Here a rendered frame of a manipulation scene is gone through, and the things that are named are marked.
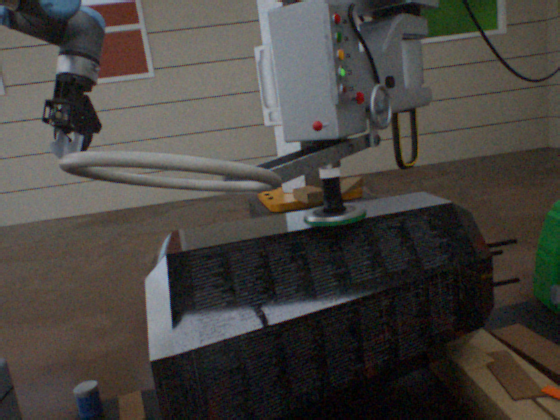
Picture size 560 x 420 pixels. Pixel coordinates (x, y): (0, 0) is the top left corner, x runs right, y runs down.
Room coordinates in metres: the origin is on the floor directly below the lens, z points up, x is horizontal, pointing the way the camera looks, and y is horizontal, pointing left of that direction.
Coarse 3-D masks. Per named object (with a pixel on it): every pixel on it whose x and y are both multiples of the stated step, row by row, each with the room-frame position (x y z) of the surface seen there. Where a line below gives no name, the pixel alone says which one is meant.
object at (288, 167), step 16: (352, 144) 1.67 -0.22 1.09; (368, 144) 1.79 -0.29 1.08; (272, 160) 1.51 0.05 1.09; (288, 160) 1.58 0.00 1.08; (304, 160) 1.46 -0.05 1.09; (320, 160) 1.52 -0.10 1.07; (336, 160) 1.60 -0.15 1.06; (288, 176) 1.38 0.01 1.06; (240, 192) 1.31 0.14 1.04; (256, 192) 1.28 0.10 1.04
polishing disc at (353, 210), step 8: (312, 208) 1.75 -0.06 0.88; (320, 208) 1.73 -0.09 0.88; (352, 208) 1.66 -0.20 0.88; (360, 208) 1.65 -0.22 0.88; (304, 216) 1.65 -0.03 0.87; (312, 216) 1.62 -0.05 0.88; (320, 216) 1.61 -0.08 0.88; (328, 216) 1.59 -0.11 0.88; (336, 216) 1.58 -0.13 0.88; (344, 216) 1.57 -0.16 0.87; (352, 216) 1.58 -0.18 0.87
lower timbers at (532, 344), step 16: (496, 336) 2.10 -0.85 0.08; (512, 336) 2.07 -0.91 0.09; (528, 336) 2.05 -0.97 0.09; (528, 352) 1.92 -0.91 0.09; (544, 352) 1.90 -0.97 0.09; (432, 368) 1.98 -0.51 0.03; (544, 368) 1.81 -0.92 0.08; (448, 384) 1.82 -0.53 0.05; (464, 400) 1.69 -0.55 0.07; (480, 416) 1.56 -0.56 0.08
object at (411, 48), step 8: (408, 40) 2.12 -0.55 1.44; (416, 40) 2.15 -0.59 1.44; (408, 48) 2.11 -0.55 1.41; (416, 48) 2.13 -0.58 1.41; (408, 56) 2.11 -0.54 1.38; (416, 56) 2.12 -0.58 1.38; (408, 64) 2.11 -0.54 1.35; (416, 64) 2.12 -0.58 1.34; (408, 72) 2.11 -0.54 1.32; (416, 72) 2.12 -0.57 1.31; (408, 80) 2.11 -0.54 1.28; (416, 80) 2.12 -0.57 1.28
